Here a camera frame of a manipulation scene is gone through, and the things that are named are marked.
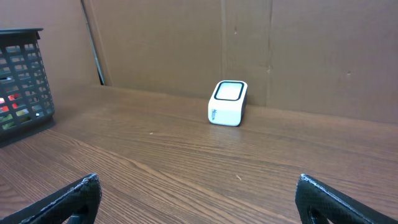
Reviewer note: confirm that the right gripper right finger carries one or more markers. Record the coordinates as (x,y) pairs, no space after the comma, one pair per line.
(319,203)

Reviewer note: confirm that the grey plastic basket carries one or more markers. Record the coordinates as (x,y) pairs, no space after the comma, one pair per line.
(27,106)

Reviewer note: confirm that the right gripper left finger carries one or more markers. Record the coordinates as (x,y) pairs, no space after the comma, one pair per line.
(78,202)

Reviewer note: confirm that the white barcode scanner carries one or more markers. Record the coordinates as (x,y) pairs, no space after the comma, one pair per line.
(227,103)

